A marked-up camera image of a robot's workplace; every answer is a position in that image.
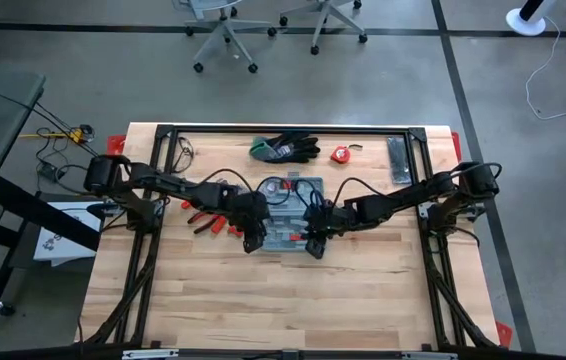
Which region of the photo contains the white floor cable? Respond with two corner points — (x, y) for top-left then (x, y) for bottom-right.
(525, 14), (566, 121)

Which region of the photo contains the silver metal bracket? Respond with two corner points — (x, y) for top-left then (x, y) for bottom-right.
(401, 351), (459, 360)
(121, 348), (180, 360)

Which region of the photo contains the grey plastic tool case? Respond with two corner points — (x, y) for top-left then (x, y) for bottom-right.
(257, 174), (325, 252)

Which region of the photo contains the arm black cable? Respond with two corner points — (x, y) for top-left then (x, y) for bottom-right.
(332, 177), (389, 201)
(201, 167), (257, 194)

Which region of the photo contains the black aluminium table frame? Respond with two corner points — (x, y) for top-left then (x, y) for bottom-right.
(80, 122), (502, 351)

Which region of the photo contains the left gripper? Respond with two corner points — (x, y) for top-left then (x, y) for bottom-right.
(232, 191), (272, 254)

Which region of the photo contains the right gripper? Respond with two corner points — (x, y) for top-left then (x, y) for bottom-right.
(305, 199), (350, 260)

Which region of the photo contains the white printed box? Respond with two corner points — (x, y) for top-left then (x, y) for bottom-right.
(32, 199), (104, 266)

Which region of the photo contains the grey office chair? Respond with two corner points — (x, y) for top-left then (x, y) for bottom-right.
(171, 0), (278, 75)
(278, 0), (368, 56)

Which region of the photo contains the yellow cable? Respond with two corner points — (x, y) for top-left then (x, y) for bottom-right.
(17, 130), (78, 140)

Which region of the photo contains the thin black cable loop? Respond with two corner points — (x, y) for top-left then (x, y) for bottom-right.
(171, 135), (196, 174)

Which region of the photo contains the yellow black connector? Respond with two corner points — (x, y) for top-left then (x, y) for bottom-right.
(70, 124), (95, 145)

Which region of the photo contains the black red-tipped long tool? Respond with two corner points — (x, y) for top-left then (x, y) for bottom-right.
(186, 209), (222, 235)

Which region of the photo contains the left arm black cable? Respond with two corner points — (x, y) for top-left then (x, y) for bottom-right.
(201, 167), (257, 194)

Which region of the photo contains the black grey work glove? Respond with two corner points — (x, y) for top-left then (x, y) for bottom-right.
(262, 131), (320, 151)
(249, 139), (322, 165)

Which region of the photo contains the black power adapter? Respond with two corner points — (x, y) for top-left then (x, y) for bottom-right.
(37, 162), (67, 184)

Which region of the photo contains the red tape measure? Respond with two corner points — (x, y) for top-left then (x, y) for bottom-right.
(330, 143), (364, 165)

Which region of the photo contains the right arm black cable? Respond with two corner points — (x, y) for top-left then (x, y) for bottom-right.
(332, 177), (389, 201)

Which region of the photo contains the white fan base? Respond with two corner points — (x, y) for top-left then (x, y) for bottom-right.
(505, 0), (557, 37)

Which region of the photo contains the black table base frame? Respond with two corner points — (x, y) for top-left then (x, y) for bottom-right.
(0, 174), (102, 317)

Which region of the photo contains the black flat rectangular bar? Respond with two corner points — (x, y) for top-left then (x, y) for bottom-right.
(386, 135), (413, 185)

